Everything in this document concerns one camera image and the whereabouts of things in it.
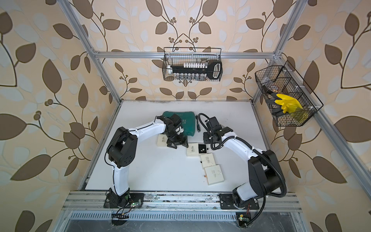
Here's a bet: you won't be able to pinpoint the black wire basket right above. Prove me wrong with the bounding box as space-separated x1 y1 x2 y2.
255 61 324 127

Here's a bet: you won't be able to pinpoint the black wire basket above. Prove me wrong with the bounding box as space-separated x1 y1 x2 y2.
255 61 324 127
162 46 223 82

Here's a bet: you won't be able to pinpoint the large cream jewelry box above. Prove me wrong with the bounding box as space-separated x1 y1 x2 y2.
204 165 225 185

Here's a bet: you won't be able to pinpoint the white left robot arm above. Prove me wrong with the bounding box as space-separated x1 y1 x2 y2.
106 114 188 207

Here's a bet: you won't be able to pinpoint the black wire basket back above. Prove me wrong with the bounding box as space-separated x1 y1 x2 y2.
162 46 223 82

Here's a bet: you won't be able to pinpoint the green plastic tool case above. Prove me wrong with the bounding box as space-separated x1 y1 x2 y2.
162 111 196 136

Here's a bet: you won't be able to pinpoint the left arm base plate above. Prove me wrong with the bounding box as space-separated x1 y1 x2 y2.
103 188 144 208

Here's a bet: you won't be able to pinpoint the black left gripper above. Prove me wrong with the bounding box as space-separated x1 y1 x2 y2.
165 129 190 148

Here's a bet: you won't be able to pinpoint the socket set rail black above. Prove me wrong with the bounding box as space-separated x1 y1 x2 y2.
165 60 223 81

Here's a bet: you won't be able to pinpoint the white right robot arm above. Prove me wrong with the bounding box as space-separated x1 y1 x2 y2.
198 113 288 207

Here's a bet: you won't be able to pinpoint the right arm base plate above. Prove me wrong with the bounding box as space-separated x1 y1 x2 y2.
218 193 260 210

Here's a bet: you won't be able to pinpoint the yellow rubber glove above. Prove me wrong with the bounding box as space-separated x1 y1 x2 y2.
274 94 303 114

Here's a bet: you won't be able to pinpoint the black pliers in basket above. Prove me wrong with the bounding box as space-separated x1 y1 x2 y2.
262 85 284 117

